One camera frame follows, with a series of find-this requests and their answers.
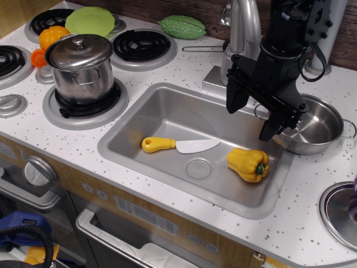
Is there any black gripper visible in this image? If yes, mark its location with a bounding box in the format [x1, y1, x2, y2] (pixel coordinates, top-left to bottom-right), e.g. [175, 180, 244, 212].
[226, 38, 308, 141]

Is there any shallow steel pan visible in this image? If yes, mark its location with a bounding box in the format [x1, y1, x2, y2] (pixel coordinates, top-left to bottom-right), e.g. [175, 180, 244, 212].
[253, 94, 357, 156]

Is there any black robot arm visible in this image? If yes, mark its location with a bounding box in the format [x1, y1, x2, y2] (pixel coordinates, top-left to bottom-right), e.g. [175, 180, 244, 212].
[226, 1, 333, 141]

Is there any grey sink basin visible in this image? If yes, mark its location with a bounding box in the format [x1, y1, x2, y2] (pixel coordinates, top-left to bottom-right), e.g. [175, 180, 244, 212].
[98, 83, 293, 218]

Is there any yellow toy bell pepper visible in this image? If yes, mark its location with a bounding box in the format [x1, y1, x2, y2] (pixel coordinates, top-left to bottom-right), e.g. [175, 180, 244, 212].
[226, 148, 270, 183]

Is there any silver toy faucet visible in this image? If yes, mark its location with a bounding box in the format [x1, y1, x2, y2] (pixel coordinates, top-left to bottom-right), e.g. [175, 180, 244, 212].
[202, 0, 262, 97]

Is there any green bumpy toy gourd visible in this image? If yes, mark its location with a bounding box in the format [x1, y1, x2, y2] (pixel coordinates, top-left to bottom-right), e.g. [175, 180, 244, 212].
[158, 15, 206, 40]

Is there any grey vertical pole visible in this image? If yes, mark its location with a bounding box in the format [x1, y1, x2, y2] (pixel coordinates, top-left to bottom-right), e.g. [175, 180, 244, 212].
[305, 0, 348, 76]

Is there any back right stove burner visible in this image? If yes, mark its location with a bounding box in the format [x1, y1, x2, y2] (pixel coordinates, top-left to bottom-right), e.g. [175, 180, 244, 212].
[110, 29, 177, 72]

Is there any stove burner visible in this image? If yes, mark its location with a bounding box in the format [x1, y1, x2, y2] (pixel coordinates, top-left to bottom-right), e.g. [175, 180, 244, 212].
[1, 45, 34, 90]
[25, 8, 74, 44]
[110, 29, 177, 72]
[42, 78, 129, 131]

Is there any purple toy eggplant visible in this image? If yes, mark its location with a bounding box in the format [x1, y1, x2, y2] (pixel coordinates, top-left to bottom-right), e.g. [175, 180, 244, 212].
[349, 177, 357, 223]

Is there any front right stove burner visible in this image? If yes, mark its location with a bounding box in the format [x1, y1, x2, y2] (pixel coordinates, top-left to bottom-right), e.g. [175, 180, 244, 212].
[42, 78, 129, 131]

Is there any steel pot with lid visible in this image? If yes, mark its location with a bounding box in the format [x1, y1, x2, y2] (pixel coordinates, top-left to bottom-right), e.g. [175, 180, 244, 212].
[45, 34, 114, 104]

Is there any light green plastic plate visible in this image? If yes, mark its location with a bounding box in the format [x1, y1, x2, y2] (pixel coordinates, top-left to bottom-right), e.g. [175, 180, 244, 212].
[65, 7, 115, 37]

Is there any grey centre stove knob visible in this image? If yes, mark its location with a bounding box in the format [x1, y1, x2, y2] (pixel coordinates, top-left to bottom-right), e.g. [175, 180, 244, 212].
[35, 65, 54, 85]

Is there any grey stove knob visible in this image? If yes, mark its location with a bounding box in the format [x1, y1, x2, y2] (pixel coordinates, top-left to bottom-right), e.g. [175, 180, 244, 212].
[1, 94, 27, 118]
[35, 65, 54, 85]

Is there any back left stove burner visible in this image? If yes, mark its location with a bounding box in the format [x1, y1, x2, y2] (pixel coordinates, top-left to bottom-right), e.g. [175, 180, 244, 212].
[25, 8, 74, 44]

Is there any orange toy pumpkin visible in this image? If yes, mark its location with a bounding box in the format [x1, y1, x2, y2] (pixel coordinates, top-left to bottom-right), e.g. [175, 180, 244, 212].
[38, 26, 70, 51]

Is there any small orange toy piece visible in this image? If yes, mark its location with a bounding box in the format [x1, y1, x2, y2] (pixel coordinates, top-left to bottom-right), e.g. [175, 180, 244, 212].
[30, 49, 47, 68]

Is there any silver oven dial knob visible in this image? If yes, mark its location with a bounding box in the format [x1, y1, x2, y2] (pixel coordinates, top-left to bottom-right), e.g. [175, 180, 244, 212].
[23, 155, 58, 186]

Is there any front left stove burner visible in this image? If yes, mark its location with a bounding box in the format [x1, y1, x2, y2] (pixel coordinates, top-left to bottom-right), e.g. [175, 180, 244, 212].
[1, 45, 34, 90]

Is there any blue object lower left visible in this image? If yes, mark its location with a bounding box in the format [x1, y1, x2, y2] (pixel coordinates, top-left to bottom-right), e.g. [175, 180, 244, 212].
[1, 210, 52, 247]

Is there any yellow handled toy knife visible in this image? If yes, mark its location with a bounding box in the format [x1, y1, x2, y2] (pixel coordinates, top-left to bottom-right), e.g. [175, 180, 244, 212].
[141, 137, 220, 154]

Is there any grey dishwasher door handle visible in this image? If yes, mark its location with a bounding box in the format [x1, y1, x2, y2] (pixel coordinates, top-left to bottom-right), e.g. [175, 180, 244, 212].
[76, 209, 195, 267]

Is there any grey oven door handle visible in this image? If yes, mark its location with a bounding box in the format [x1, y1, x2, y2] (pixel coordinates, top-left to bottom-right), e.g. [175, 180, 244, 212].
[1, 168, 62, 213]

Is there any black hose lower left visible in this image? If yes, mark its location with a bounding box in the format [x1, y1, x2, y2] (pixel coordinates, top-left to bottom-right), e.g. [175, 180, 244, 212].
[0, 225, 54, 268]

